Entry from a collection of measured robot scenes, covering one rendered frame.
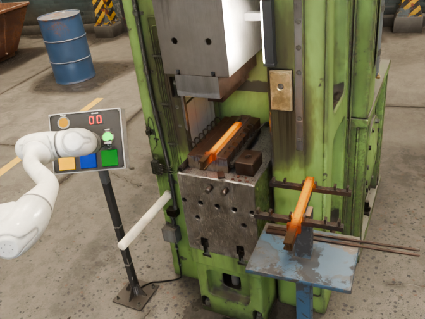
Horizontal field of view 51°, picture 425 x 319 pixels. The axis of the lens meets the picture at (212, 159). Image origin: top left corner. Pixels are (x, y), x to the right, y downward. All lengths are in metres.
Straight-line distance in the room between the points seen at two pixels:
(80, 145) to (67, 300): 1.46
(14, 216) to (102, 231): 2.15
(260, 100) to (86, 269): 1.59
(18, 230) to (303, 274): 1.03
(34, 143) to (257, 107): 1.14
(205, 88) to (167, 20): 0.30
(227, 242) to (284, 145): 0.54
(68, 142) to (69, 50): 4.81
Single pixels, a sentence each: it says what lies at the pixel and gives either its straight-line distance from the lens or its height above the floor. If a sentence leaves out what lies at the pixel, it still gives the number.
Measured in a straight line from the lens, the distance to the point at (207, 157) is 1.91.
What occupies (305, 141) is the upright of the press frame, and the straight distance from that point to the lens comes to 1.94.
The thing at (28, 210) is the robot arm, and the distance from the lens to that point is 1.25.
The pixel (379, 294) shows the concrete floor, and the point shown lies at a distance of 2.72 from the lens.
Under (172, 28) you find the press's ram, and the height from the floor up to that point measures 1.56.
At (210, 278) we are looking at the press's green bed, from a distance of 2.45.
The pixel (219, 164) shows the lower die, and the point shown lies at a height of 0.96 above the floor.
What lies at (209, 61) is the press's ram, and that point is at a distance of 1.77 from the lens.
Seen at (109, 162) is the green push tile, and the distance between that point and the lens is 2.07.
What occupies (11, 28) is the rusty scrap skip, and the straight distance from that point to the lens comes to 8.41.
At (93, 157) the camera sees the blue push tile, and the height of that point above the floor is 1.02.
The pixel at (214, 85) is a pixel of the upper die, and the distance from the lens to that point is 1.80.
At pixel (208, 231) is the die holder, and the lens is 2.16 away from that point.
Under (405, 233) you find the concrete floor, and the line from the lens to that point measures 3.13.
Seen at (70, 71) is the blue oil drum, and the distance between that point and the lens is 6.50.
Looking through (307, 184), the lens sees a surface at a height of 0.99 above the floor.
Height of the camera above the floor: 1.96
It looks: 30 degrees down
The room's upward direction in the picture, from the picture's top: 7 degrees counter-clockwise
